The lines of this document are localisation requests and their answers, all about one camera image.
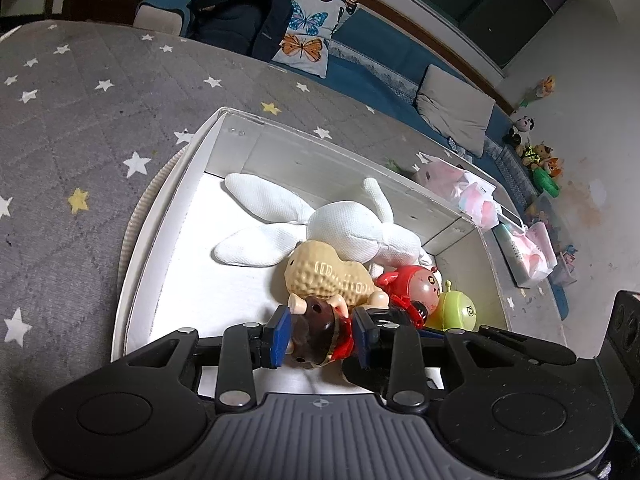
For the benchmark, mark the grey star print mat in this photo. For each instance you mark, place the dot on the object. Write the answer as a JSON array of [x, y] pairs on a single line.
[[75, 135]]

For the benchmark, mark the small doll toys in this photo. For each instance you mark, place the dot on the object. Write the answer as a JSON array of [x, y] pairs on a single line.
[[542, 157]]

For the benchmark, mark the panda plush toy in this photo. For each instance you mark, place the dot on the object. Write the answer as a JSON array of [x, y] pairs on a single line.
[[521, 130]]

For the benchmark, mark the brown haired figure toy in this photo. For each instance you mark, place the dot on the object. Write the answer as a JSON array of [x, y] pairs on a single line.
[[320, 320]]

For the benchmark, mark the clear plastic storage box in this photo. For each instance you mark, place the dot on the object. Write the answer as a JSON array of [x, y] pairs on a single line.
[[557, 235]]

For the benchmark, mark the red round toy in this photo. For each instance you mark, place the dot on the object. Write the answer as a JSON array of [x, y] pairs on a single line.
[[400, 285]]

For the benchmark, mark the dark blue backpack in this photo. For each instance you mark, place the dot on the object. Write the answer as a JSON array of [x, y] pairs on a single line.
[[240, 15]]

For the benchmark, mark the green round toy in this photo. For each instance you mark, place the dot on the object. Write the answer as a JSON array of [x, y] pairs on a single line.
[[460, 310]]

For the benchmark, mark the green plush toy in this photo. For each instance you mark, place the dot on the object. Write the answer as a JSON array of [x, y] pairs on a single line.
[[546, 182]]

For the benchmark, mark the grey pillow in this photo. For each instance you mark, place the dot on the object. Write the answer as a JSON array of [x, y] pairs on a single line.
[[455, 105]]

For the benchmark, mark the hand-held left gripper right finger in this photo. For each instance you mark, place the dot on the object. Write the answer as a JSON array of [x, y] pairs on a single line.
[[362, 341]]

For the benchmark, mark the tan peanut toy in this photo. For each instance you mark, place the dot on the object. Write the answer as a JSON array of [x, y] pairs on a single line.
[[320, 270]]

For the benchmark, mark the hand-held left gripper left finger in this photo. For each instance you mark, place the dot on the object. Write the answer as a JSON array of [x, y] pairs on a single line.
[[277, 336]]

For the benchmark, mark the white cardboard box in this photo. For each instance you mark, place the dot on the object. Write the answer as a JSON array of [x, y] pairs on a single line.
[[240, 155]]

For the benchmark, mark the white plush rabbit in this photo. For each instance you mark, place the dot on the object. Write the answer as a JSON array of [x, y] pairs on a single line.
[[345, 225]]

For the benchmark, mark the yellow and green cartoon figure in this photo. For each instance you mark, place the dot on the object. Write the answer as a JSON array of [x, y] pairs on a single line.
[[547, 85]]

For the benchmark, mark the pink tissue pack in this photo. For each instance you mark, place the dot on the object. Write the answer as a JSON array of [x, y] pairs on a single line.
[[460, 185], [525, 255]]

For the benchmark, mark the butterfly print pillow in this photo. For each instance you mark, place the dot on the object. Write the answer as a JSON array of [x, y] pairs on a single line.
[[305, 20]]

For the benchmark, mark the green framed window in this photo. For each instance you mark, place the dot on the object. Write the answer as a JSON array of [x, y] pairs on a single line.
[[490, 5]]

